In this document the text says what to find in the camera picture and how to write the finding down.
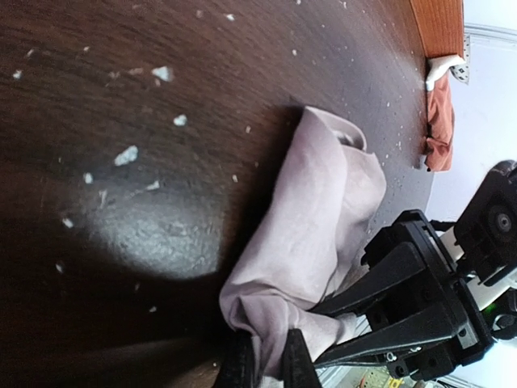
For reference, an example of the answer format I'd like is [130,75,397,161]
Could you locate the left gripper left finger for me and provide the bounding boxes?
[216,331,256,388]

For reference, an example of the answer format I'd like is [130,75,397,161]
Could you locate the orange underwear white waistband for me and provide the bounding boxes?
[425,55,462,172]

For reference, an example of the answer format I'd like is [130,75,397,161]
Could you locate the mauve underwear white waistband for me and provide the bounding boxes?
[219,107,386,378]

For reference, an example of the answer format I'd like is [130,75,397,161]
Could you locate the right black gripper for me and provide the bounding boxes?
[310,210,493,380]

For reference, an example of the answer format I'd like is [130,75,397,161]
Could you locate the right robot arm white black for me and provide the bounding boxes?
[313,161,516,380]

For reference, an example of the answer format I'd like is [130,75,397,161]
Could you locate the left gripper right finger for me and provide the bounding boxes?
[281,329,319,388]

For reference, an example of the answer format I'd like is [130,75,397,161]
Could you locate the orange wooden compartment tray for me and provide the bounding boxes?
[410,0,464,58]

